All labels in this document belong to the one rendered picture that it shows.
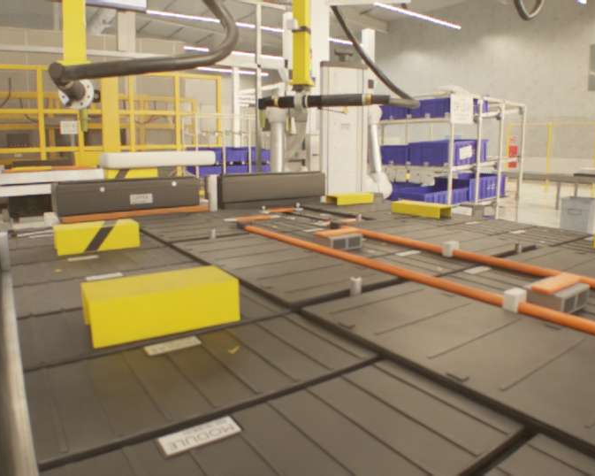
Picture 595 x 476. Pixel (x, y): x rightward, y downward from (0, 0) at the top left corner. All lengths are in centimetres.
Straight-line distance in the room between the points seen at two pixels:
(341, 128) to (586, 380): 288
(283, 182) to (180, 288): 118
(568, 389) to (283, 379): 22
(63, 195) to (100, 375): 99
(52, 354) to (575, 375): 45
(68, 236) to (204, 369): 54
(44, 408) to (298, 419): 18
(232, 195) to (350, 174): 180
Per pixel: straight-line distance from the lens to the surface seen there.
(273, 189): 159
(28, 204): 568
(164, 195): 142
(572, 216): 728
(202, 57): 89
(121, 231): 90
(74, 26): 129
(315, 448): 30
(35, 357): 47
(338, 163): 317
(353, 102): 166
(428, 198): 368
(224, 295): 48
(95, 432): 34
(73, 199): 137
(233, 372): 39
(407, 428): 32
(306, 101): 171
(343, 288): 58
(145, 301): 45
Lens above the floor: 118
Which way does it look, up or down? 11 degrees down
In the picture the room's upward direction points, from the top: straight up
